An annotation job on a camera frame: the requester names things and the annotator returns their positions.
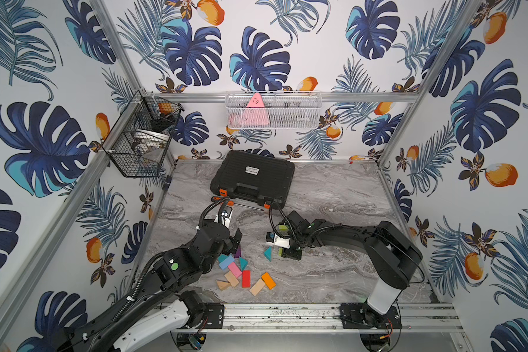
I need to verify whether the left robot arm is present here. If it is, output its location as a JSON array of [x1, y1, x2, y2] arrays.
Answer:
[[51, 197, 242, 351]]

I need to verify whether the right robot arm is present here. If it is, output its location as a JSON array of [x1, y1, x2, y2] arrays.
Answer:
[[266, 211, 422, 315]]

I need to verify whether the purple block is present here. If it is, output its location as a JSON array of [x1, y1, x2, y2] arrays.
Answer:
[[234, 246, 242, 258]]

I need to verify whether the teal triangle block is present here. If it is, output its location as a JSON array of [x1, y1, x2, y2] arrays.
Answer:
[[264, 247, 272, 261]]

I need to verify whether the teal rectangular block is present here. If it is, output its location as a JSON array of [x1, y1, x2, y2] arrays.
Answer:
[[218, 254, 229, 263]]

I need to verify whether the small teal block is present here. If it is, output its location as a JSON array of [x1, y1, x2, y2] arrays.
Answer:
[[239, 258, 248, 271]]

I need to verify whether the light blue block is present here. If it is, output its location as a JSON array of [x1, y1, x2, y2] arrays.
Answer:
[[219, 256, 235, 270]]

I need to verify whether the pink block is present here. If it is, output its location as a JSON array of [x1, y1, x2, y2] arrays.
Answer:
[[227, 263, 243, 279]]

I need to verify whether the orange rectangular block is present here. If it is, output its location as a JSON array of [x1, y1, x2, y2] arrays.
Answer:
[[260, 272, 277, 290]]

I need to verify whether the red block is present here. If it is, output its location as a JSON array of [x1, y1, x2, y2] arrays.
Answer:
[[241, 270, 251, 288]]

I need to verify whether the natural wood triangle block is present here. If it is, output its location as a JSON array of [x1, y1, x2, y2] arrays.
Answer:
[[216, 280, 231, 291]]

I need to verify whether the natural wood rectangular block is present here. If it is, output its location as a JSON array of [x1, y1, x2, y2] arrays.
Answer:
[[249, 279, 266, 296]]

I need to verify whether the black plastic tool case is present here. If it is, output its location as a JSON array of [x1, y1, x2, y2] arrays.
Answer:
[[210, 150, 296, 209]]

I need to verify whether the pink triangle card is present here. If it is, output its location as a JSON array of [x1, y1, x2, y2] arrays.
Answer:
[[239, 92, 270, 127]]

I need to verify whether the orange handled screwdriver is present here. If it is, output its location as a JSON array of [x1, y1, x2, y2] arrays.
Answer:
[[210, 196, 265, 212]]

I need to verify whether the aluminium front rail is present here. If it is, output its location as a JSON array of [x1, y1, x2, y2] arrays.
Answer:
[[100, 301, 463, 334]]

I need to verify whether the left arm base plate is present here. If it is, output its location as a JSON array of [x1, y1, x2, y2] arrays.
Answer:
[[178, 290, 225, 330]]

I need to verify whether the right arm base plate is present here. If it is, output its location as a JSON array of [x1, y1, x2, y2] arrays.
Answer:
[[339, 303, 403, 330]]

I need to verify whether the black wire basket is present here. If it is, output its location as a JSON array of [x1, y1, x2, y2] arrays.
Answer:
[[101, 92, 184, 178]]

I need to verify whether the white mesh wall basket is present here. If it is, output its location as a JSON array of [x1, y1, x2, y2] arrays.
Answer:
[[224, 91, 323, 130]]

